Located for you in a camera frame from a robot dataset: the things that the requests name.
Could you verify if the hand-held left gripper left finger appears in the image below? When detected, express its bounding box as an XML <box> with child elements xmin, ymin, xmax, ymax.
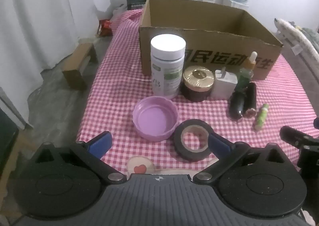
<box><xmin>35</xmin><ymin>131</ymin><xmax>127</xmax><ymax>184</ymax></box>

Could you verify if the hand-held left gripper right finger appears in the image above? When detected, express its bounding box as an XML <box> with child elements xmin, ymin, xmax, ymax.
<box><xmin>193</xmin><ymin>133</ymin><xmax>289</xmax><ymax>184</ymax></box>

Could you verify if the green lip balm tube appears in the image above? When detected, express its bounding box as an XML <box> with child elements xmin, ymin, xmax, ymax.
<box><xmin>253</xmin><ymin>104</ymin><xmax>270</xmax><ymax>130</ymax></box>

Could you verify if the black cosmetic tube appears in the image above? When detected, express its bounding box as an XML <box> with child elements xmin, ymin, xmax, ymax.
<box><xmin>229</xmin><ymin>89</ymin><xmax>246</xmax><ymax>120</ymax></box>
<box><xmin>243</xmin><ymin>82</ymin><xmax>257</xmax><ymax>117</ymax></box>

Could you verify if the purple round jar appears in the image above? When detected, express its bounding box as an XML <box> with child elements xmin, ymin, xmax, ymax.
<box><xmin>132</xmin><ymin>96</ymin><xmax>179</xmax><ymax>141</ymax></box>

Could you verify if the dark jar with gold lid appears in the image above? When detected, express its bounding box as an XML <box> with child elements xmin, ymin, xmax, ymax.
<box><xmin>181</xmin><ymin>65</ymin><xmax>215</xmax><ymax>102</ymax></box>

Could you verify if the green dropper bottle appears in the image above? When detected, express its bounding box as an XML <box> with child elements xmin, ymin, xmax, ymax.
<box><xmin>235</xmin><ymin>51</ymin><xmax>259</xmax><ymax>93</ymax></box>

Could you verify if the white supplement bottle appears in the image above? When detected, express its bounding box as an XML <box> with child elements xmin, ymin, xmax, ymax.
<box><xmin>150</xmin><ymin>34</ymin><xmax>187</xmax><ymax>99</ymax></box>

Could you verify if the brown cardboard box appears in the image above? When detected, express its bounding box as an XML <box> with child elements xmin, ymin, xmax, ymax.
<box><xmin>138</xmin><ymin>0</ymin><xmax>284</xmax><ymax>81</ymax></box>

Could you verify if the white charger plug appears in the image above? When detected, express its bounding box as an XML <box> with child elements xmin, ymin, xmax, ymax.
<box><xmin>211</xmin><ymin>67</ymin><xmax>238</xmax><ymax>99</ymax></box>

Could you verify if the pink checked tablecloth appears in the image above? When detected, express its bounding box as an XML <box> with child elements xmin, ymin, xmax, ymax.
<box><xmin>76</xmin><ymin>9</ymin><xmax>317</xmax><ymax>174</ymax></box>

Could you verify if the wooden stool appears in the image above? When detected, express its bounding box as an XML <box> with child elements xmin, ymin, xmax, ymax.
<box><xmin>62</xmin><ymin>42</ymin><xmax>99</xmax><ymax>89</ymax></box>

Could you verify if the white fluffy blanket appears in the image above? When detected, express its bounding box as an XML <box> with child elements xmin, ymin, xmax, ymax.
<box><xmin>274</xmin><ymin>18</ymin><xmax>319</xmax><ymax>67</ymax></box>

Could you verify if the dark panel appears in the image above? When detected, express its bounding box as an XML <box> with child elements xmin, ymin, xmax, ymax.
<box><xmin>0</xmin><ymin>108</ymin><xmax>19</xmax><ymax>182</ymax></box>

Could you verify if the red snack packet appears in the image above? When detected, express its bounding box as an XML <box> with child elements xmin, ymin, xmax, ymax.
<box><xmin>97</xmin><ymin>19</ymin><xmax>112</xmax><ymax>36</ymax></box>

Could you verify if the white curtain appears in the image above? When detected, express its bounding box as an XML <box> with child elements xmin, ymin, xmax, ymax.
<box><xmin>0</xmin><ymin>0</ymin><xmax>111</xmax><ymax>127</ymax></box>

